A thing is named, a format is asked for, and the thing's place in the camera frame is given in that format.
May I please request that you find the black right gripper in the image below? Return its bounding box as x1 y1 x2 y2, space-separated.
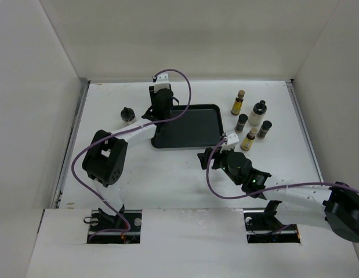
198 143 242 185

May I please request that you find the glass pepper grinder black top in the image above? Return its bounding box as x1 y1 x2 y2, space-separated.
120 107 135 123

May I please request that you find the dark label spice jar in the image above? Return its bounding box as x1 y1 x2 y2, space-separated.
234 114 248 133

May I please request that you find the amber sauce bottle yellow label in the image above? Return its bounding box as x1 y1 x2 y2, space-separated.
231 90 245 115

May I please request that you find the brown spice jar black lid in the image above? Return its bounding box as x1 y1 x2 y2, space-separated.
256 120 272 139

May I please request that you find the white salt grinder black top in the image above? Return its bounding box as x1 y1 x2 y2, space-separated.
248 100 267 126

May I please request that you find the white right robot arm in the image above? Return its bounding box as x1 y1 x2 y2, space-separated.
197 148 359 243

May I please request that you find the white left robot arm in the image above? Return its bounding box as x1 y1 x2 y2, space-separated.
82 85 220 188

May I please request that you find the black rectangular tray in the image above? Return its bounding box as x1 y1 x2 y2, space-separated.
151 104 224 149

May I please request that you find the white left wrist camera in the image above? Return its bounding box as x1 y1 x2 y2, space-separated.
153 73 171 92

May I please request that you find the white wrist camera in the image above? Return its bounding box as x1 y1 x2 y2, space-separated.
153 73 171 92
220 131 240 152

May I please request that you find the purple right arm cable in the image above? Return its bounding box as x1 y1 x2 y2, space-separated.
206 136 359 200

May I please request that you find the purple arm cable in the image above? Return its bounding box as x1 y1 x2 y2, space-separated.
206 136 359 200
70 68 193 241

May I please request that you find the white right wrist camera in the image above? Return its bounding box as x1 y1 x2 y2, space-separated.
220 131 240 152

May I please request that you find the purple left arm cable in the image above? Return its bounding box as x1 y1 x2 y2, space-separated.
70 68 193 241

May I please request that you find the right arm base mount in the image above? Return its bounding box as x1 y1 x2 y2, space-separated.
244 201 300 244

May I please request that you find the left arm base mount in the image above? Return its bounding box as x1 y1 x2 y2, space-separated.
83 206 143 244

